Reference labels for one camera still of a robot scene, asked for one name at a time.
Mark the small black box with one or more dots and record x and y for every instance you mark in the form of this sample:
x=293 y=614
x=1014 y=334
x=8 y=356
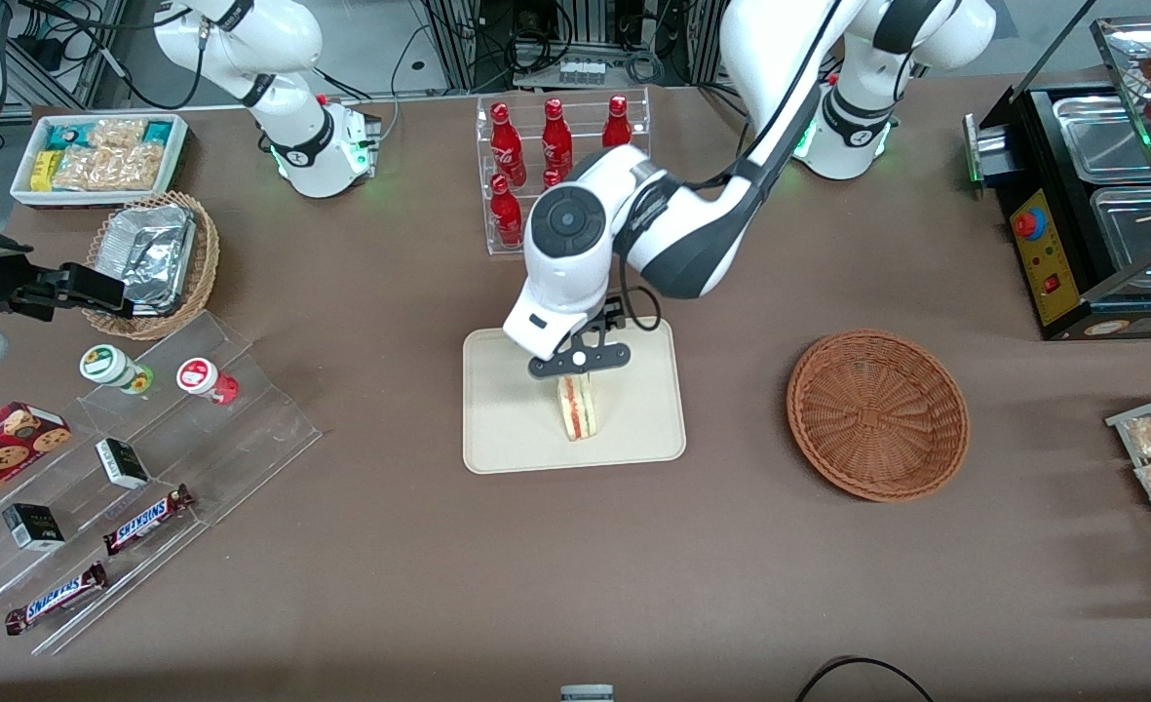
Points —
x=123 y=463
x=34 y=526

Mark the red plaid cookie box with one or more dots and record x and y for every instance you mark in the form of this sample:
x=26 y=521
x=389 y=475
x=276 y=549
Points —
x=0 y=453

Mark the Snickers chocolate bar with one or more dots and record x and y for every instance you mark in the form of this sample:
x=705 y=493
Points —
x=54 y=598
x=146 y=520

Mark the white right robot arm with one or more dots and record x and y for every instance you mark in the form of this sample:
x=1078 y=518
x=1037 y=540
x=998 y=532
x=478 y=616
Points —
x=292 y=97

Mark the small peanut snack bag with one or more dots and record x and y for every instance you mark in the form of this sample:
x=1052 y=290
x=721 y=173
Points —
x=117 y=133

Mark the aluminium foil container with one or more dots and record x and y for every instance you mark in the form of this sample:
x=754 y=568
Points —
x=151 y=253

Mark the grey device edge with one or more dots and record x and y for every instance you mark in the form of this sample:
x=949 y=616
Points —
x=587 y=693

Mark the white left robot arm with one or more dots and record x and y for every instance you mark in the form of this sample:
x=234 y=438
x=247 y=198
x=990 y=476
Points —
x=672 y=234

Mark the white rectangular snack bin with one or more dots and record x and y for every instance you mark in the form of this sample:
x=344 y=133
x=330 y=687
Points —
x=24 y=195

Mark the beige plastic tray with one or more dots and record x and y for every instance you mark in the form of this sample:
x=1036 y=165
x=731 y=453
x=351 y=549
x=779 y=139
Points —
x=633 y=429

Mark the clear acrylic bottle rack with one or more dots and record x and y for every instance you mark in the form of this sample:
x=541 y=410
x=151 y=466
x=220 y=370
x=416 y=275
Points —
x=485 y=195

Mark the black food warmer cabinet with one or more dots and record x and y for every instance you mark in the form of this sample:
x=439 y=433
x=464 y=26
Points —
x=1043 y=253

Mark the yellow snack packet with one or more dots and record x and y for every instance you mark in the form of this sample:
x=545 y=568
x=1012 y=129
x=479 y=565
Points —
x=43 y=171

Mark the red cola bottle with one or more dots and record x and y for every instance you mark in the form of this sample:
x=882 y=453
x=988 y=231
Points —
x=557 y=136
x=508 y=146
x=507 y=216
x=552 y=179
x=617 y=125

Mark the teal snack packet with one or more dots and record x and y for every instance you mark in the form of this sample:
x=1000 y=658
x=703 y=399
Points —
x=157 y=132
x=64 y=136

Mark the green label white jar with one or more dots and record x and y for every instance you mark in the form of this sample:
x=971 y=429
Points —
x=107 y=366

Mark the red label white jar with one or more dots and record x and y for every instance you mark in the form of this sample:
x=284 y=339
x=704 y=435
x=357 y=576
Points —
x=200 y=377

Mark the steel food pan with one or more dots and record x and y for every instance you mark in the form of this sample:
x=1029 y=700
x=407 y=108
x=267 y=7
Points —
x=1101 y=136
x=1140 y=234

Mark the white power strip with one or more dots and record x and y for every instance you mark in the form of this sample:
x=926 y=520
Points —
x=582 y=72

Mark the tan wicker basket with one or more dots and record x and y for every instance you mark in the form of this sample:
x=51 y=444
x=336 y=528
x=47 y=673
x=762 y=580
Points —
x=200 y=268

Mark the round brown wicker basket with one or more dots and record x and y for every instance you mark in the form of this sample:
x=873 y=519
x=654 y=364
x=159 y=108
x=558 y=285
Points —
x=877 y=419

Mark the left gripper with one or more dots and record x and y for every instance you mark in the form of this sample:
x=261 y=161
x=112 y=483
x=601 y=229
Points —
x=612 y=313

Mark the triangle sandwich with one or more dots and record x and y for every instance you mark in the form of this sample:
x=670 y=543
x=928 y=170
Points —
x=578 y=409

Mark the clear acrylic step display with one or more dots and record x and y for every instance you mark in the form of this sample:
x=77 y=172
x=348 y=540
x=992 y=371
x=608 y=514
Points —
x=244 y=448

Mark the large peanut snack bag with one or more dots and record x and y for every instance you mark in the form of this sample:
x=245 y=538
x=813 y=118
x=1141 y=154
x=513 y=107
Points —
x=107 y=168

